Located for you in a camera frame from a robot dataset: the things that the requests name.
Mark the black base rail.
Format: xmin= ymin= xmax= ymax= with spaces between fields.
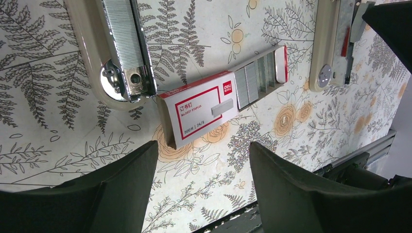
xmin=195 ymin=130 xmax=400 ymax=233

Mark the beige and black stapler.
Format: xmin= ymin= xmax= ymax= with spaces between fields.
xmin=64 ymin=0 xmax=157 ymax=111

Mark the silver staple strip tray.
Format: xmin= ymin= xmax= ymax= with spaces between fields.
xmin=229 ymin=45 xmax=289 ymax=111

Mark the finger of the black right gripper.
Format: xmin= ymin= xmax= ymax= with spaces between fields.
xmin=362 ymin=0 xmax=412 ymax=71

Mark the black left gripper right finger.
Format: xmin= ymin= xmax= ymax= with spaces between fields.
xmin=249 ymin=142 xmax=412 ymax=233

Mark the white red staple box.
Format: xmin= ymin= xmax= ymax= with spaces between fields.
xmin=156 ymin=71 xmax=239 ymax=149

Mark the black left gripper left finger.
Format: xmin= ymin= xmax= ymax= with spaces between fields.
xmin=0 ymin=141 xmax=158 ymax=233

